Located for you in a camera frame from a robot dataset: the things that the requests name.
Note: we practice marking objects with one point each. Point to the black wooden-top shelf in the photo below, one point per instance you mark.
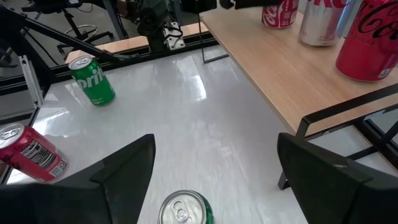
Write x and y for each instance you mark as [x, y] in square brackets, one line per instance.
[280, 71]

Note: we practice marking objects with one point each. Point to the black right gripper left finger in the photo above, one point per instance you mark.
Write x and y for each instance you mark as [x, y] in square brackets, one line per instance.
[93, 202]

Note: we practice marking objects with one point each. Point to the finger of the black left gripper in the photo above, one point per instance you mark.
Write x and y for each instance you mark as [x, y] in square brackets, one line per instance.
[248, 3]

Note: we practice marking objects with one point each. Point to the red Coca-Cola can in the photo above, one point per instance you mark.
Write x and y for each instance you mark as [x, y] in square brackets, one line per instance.
[280, 15]

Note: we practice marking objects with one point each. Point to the green Sprite can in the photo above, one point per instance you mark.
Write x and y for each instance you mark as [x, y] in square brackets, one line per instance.
[93, 84]
[183, 211]

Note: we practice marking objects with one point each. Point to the silver Diet Coke can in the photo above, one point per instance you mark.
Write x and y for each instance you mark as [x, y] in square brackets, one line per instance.
[320, 25]

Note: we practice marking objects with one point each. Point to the black stool base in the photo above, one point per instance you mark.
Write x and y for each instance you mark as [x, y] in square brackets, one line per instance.
[102, 33]

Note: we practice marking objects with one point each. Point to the red Coke Zero can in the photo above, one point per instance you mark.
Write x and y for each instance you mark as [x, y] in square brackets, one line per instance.
[34, 155]
[370, 46]

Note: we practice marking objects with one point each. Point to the silver aluminium extrusion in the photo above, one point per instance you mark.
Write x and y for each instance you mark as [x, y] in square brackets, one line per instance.
[31, 81]

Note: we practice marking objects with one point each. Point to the black metal table frame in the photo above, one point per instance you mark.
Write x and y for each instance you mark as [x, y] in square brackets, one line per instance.
[77, 41]

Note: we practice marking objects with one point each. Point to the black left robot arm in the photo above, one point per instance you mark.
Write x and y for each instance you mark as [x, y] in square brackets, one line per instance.
[155, 31]

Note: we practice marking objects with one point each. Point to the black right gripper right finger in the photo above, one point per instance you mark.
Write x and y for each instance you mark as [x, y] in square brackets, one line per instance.
[335, 193]

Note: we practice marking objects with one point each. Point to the white arm base bracket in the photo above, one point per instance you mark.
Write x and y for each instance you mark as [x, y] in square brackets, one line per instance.
[174, 35]

